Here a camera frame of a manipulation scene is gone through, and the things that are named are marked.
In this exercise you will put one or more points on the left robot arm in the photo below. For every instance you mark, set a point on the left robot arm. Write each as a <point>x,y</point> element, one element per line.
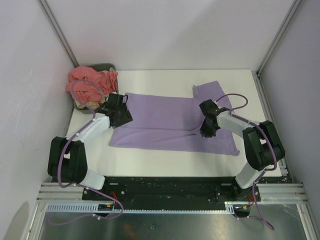
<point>67,160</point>

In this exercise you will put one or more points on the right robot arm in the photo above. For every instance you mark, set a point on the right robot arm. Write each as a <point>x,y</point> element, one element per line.
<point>262,145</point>

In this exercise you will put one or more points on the pink t shirt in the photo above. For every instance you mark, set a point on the pink t shirt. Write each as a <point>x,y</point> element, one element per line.
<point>87,82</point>

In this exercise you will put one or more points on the aluminium frame post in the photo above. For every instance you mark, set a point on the aluminium frame post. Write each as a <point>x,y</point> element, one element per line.
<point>280,34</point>
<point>50,16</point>

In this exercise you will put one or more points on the purple t shirt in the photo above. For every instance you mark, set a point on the purple t shirt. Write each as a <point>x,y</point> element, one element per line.
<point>173,124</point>

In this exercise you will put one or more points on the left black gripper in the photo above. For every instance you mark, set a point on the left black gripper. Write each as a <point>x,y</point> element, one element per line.
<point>127,116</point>

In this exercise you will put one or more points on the left aluminium frame post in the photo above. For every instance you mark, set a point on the left aluminium frame post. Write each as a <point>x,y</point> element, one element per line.
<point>50,16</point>

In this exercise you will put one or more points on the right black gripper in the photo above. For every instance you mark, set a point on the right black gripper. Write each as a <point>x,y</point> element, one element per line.
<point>209,133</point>

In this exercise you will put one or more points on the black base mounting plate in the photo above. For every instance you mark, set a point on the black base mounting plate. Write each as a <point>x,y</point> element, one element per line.
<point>177,193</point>

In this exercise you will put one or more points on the dark grey plastic bin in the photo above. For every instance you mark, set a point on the dark grey plastic bin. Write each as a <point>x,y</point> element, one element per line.
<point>99,67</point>

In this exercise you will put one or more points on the right aluminium frame post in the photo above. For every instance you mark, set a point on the right aluminium frame post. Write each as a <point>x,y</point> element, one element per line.
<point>280,34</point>

